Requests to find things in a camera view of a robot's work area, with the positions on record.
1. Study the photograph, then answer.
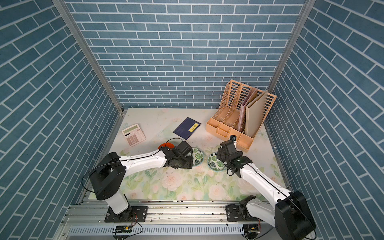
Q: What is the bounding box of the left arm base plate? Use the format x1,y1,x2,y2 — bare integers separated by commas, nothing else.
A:
105,206,148,223

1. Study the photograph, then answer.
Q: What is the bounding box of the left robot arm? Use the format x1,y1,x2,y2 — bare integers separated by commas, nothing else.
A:
89,141,193,215

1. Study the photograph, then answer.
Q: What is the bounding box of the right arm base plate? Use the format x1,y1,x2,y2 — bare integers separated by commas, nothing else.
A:
226,204,261,222

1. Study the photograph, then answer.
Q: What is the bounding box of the pink calculator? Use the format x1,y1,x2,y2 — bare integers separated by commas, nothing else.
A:
122,124,146,147

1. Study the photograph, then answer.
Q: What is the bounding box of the small orange bowl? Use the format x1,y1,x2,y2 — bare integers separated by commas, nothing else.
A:
158,143,175,150

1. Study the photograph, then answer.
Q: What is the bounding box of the floral table mat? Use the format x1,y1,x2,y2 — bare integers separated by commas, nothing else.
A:
111,108,264,201

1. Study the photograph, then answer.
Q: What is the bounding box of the dark blue book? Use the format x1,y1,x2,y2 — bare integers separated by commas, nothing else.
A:
173,117,201,140

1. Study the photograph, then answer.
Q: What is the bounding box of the aluminium rail frame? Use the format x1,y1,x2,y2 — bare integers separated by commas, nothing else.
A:
53,199,319,240

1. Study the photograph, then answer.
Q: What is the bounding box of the green leaf bowl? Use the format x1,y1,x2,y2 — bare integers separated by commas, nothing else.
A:
193,148,205,167
207,152,227,172

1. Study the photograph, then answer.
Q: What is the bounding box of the beige folder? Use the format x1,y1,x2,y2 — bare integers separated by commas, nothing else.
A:
245,91,268,138

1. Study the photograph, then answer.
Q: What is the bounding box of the left circuit board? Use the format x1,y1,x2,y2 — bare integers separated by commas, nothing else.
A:
113,226,133,236

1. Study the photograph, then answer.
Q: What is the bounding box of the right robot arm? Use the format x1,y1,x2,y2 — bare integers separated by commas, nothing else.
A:
217,140,316,240

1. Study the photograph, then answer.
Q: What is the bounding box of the orange file organizer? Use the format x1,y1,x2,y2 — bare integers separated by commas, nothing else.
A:
206,80,277,152

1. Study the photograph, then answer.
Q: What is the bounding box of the pink folder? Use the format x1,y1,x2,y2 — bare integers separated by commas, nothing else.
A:
238,88,258,132

